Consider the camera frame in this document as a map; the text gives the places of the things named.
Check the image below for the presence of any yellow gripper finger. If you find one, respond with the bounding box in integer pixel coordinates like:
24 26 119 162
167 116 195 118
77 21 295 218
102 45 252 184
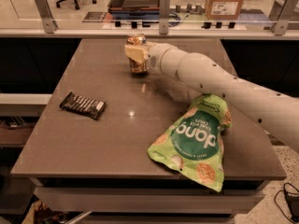
124 44 149 63

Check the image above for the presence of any black chocolate bar wrapper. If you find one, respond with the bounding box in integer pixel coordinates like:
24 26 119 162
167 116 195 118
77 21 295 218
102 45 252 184
59 91 106 120

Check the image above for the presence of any black power adapter with cable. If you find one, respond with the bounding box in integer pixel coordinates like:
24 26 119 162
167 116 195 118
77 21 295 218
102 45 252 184
274 183 299 224

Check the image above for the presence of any grey metal bracket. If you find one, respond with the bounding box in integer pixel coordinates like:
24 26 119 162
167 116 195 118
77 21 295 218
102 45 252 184
159 0 170 35
35 0 58 34
271 0 299 35

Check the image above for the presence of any grey metal bracket middle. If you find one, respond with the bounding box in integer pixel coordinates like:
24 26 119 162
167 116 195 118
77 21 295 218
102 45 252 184
159 0 170 35

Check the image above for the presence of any grey metal bracket left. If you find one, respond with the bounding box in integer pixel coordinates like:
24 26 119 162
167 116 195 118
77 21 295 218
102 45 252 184
35 0 58 34

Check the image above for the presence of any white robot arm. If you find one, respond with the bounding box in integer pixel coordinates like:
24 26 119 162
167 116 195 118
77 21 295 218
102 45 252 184
124 42 299 151

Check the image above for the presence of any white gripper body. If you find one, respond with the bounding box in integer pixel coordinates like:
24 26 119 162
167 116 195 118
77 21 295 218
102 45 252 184
147 43 181 77

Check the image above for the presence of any glass barrier panel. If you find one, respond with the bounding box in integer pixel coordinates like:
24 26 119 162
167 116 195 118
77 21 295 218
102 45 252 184
0 0 299 39

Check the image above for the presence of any grey metal bracket right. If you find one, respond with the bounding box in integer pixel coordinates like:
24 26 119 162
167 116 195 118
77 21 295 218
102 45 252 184
271 0 299 35

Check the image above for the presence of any orange soda can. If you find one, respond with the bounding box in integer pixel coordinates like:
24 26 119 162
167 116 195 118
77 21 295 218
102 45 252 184
125 34 148 74

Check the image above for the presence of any cardboard box with label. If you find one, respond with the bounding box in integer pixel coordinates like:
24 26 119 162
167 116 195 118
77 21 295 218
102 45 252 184
205 0 244 20

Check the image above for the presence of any green rice chips bag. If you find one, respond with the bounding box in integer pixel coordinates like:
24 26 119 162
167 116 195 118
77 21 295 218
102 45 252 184
148 94 232 192

